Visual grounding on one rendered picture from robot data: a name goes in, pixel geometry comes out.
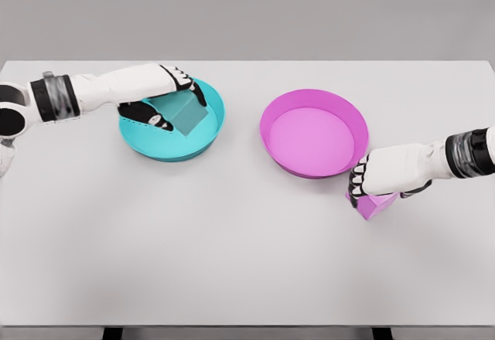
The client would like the pink block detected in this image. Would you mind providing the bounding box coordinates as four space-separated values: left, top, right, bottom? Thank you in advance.
344 192 399 222

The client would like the cyan round plate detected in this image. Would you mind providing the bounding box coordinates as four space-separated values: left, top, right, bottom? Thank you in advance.
118 76 227 162

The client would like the pink round plate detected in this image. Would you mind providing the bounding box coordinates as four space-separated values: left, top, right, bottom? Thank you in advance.
259 89 370 179

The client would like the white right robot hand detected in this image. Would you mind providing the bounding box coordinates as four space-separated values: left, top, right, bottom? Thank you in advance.
346 144 433 210

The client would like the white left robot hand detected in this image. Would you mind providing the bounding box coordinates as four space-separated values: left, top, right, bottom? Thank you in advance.
116 63 208 132

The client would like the cyan block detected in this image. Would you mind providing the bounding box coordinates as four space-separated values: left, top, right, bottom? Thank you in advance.
148 91 212 138

